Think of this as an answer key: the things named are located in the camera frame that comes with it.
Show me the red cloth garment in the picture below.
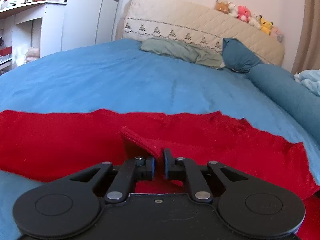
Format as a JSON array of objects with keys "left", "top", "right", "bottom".
[{"left": 1, "top": 109, "right": 319, "bottom": 239}]

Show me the blue duvet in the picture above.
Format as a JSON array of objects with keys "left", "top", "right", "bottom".
[{"left": 247, "top": 64, "right": 319, "bottom": 143}]

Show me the light blue blanket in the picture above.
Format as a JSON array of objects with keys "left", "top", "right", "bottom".
[{"left": 294, "top": 69, "right": 320, "bottom": 96}]

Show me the blue bed sheet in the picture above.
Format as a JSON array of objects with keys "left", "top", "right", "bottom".
[{"left": 1, "top": 39, "right": 319, "bottom": 184}]

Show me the dark teal pillow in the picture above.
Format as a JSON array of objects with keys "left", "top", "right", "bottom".
[{"left": 221, "top": 38, "right": 263, "bottom": 74}]

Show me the beige curtain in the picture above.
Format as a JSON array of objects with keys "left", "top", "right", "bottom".
[{"left": 291, "top": 0, "right": 319, "bottom": 74}]

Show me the green pillow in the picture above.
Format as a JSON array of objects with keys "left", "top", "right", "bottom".
[{"left": 140, "top": 37, "right": 225, "bottom": 69}]

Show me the light pink plush toy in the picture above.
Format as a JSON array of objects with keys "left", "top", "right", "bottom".
[{"left": 270, "top": 25, "right": 284, "bottom": 43}]

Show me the white shelf unit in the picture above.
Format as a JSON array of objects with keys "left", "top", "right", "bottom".
[{"left": 1, "top": 1, "right": 66, "bottom": 69}]

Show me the yellow plush toy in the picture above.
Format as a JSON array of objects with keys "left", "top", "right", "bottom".
[{"left": 260, "top": 16, "right": 273, "bottom": 35}]

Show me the white grey wardrobe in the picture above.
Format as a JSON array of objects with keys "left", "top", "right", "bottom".
[{"left": 61, "top": 0, "right": 119, "bottom": 51}]

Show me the beige quilted headboard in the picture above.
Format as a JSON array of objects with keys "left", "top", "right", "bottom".
[{"left": 122, "top": 0, "right": 285, "bottom": 66}]

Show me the white plush toy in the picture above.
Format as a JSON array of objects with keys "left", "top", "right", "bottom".
[{"left": 228, "top": 2, "right": 238, "bottom": 18}]

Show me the brown plush toy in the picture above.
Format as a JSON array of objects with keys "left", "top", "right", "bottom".
[{"left": 215, "top": 0, "right": 229, "bottom": 14}]

